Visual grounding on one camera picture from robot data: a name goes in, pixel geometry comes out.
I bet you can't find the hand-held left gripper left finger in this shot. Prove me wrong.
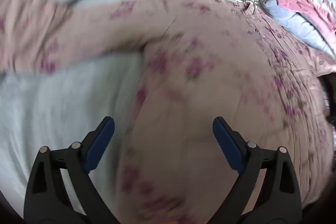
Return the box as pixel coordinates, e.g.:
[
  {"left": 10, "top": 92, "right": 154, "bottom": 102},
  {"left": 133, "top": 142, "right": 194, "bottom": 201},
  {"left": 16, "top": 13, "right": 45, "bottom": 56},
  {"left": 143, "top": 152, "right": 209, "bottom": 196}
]
[{"left": 24, "top": 116, "right": 121, "bottom": 224}]

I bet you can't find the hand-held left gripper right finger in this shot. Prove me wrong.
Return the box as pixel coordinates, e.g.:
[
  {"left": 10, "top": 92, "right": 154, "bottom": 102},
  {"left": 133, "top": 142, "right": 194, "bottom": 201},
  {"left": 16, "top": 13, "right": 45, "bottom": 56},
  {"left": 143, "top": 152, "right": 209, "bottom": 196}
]
[{"left": 213, "top": 116, "right": 302, "bottom": 224}]

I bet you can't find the pink floral quilted garment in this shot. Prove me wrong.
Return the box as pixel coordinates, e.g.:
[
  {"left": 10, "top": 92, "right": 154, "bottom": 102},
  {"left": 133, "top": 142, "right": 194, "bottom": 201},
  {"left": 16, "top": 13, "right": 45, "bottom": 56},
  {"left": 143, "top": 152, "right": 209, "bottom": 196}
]
[{"left": 0, "top": 0, "right": 336, "bottom": 224}]

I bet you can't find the light blue quilt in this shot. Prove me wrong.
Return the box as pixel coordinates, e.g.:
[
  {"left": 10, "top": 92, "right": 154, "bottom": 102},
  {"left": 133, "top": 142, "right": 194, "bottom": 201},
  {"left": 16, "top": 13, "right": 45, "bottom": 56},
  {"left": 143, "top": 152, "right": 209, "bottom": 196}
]
[{"left": 262, "top": 0, "right": 336, "bottom": 56}]

